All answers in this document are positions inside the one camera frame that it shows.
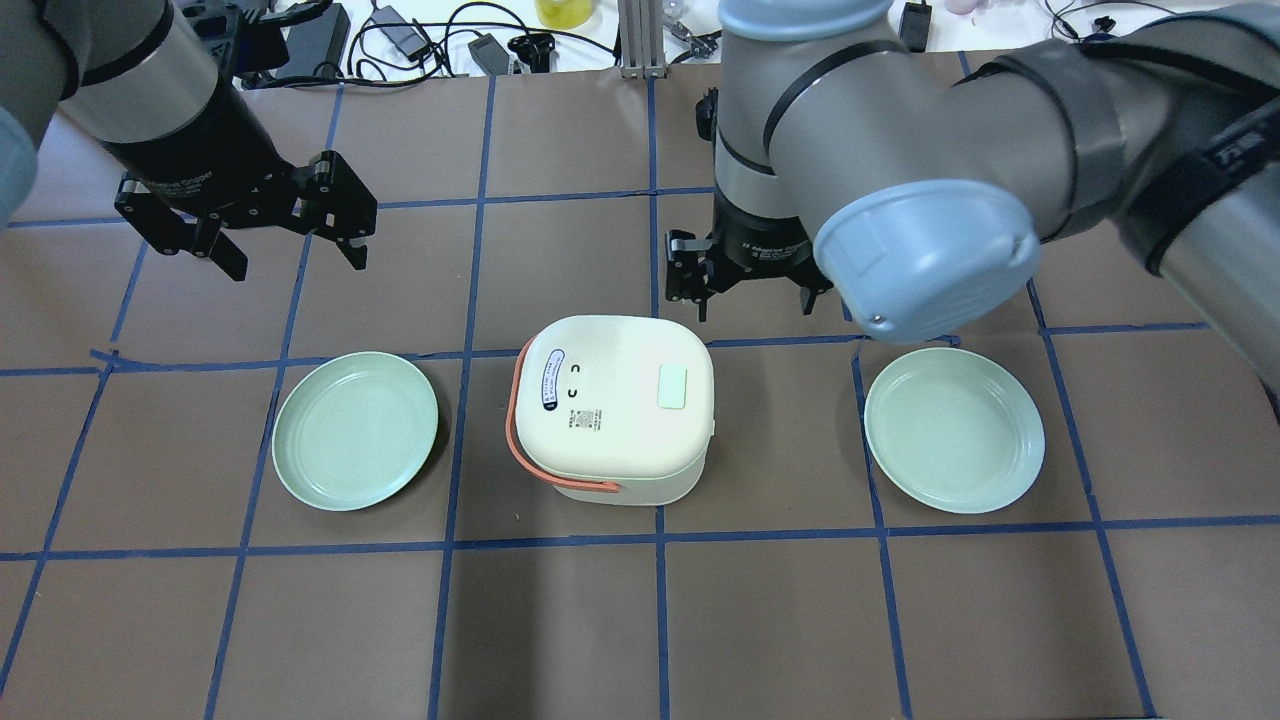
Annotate green plate far side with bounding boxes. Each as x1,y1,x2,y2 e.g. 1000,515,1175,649
271,351,440,512

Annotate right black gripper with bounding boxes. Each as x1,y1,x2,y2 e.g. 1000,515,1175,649
666,190,835,323

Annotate white rice cooker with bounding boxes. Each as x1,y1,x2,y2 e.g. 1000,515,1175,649
504,315,716,506

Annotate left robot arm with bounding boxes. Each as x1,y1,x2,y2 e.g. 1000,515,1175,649
3,1,436,282

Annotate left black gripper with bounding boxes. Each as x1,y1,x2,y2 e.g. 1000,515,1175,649
101,85,378,282

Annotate black power adapter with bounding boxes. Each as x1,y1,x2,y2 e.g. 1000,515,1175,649
370,5,431,61

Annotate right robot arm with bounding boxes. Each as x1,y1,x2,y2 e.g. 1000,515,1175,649
666,1,1279,389

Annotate aluminium frame post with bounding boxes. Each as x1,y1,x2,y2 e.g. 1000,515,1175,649
617,0,669,79

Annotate green plate near lemon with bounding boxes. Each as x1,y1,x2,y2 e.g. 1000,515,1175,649
864,347,1046,515

